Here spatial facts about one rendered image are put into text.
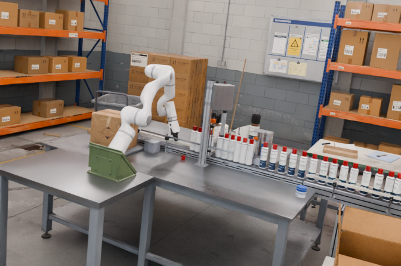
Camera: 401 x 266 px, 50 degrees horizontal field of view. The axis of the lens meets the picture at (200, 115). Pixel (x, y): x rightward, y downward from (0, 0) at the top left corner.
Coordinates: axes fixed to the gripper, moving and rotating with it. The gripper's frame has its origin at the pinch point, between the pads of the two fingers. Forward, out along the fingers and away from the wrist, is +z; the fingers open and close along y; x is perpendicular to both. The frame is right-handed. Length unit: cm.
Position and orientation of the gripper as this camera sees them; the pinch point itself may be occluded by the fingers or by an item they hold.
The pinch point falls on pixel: (176, 138)
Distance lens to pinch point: 363.8
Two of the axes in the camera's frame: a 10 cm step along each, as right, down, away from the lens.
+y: 4.7, -1.2, 8.8
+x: -8.6, 1.5, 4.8
